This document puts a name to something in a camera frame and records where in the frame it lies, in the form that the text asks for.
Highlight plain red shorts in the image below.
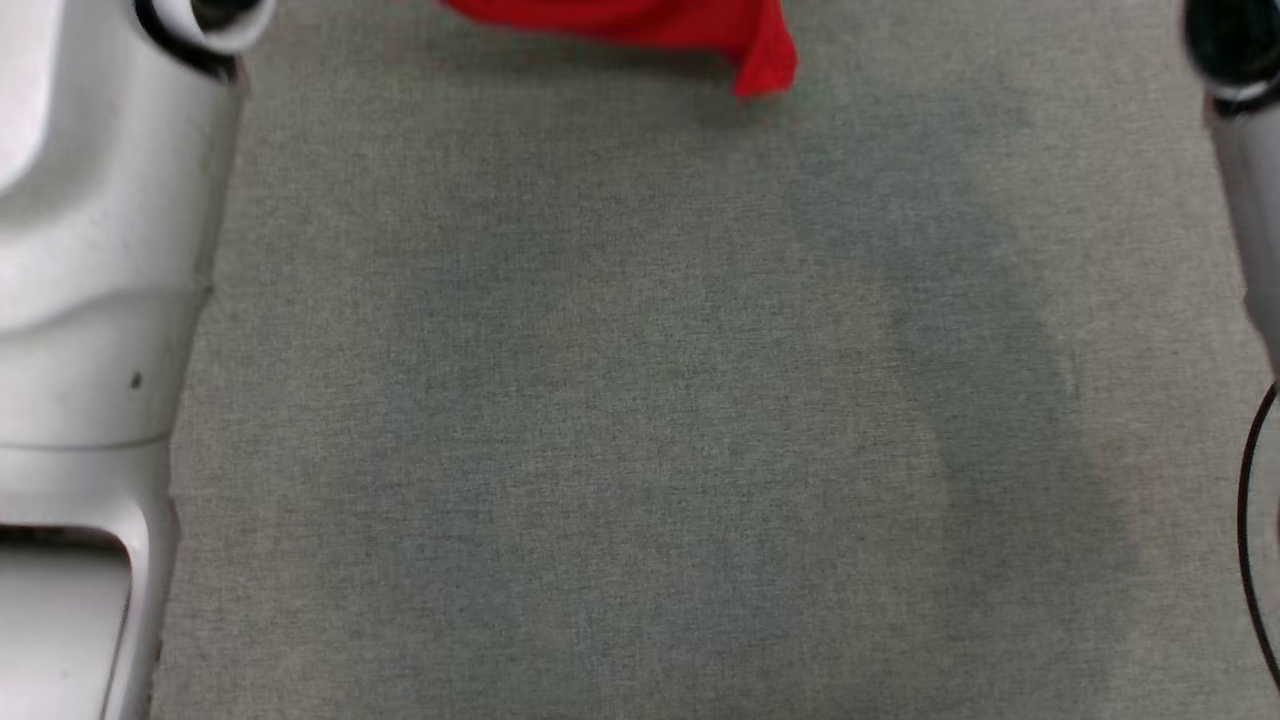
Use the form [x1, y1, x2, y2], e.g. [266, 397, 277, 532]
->
[440, 0, 799, 98]

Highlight right arm black teal-plug cable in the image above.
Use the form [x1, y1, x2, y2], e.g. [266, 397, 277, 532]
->
[1236, 380, 1280, 693]

